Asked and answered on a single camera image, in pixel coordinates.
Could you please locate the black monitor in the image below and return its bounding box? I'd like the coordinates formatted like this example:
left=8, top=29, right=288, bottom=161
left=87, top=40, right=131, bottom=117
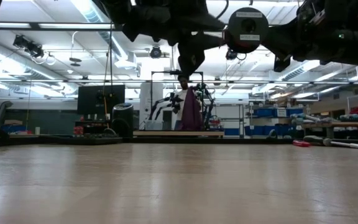
left=77, top=84, right=126, bottom=115

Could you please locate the black ceiling camera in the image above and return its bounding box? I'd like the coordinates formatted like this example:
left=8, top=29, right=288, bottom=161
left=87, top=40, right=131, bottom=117
left=12, top=34, right=45, bottom=60
left=149, top=45, right=163, bottom=60
left=224, top=48, right=247, bottom=62

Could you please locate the grey metal shelf rack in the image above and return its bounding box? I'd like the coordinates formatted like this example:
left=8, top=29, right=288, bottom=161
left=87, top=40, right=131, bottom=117
left=203, top=103, right=246, bottom=138

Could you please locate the silver ceiling duct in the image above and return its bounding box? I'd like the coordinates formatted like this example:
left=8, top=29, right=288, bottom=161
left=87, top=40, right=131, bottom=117
left=70, top=0, right=130, bottom=62
left=280, top=58, right=358, bottom=82

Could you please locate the grey blue office chair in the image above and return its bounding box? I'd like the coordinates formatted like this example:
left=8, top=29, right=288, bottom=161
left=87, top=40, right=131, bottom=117
left=0, top=100, right=14, bottom=138

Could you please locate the wooden workbench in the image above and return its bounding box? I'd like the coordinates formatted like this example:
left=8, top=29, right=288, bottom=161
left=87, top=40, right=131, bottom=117
left=303, top=121, right=358, bottom=130

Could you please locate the blue storage bin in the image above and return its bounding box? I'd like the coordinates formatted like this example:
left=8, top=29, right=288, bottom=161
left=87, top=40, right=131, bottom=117
left=286, top=108, right=305, bottom=118
left=244, top=124, right=295, bottom=136
left=253, top=108, right=277, bottom=118

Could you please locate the purple cloth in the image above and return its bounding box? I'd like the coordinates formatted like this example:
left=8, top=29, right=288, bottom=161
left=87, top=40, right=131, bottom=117
left=180, top=86, right=204, bottom=131

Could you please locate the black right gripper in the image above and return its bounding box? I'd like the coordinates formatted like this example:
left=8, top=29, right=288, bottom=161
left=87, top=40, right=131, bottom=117
left=262, top=9, right=323, bottom=73

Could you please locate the grey handled screwdriver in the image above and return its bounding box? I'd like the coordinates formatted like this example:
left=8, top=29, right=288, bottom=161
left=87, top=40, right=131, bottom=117
left=303, top=135, right=358, bottom=149

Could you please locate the black camera stand frame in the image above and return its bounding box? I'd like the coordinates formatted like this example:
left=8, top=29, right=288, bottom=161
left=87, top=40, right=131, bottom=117
left=149, top=70, right=205, bottom=121

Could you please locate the black wire spool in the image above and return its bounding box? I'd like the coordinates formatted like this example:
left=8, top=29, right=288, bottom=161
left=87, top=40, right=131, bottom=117
left=226, top=6, right=270, bottom=54

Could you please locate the person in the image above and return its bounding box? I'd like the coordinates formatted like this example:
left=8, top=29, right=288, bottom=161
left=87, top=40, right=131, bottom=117
left=172, top=74, right=203, bottom=131

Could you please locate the background robot with green lights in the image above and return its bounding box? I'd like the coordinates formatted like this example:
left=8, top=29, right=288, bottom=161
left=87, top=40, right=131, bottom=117
left=147, top=82, right=222, bottom=131

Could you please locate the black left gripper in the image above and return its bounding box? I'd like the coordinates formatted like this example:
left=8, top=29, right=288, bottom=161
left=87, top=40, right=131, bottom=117
left=121, top=0, right=229, bottom=76

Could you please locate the black open bit case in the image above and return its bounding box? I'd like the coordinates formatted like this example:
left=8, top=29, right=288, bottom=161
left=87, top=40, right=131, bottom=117
left=39, top=133, right=124, bottom=146

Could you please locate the translucent storage bin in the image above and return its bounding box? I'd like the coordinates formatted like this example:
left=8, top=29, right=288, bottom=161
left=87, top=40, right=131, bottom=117
left=144, top=119, right=164, bottom=131

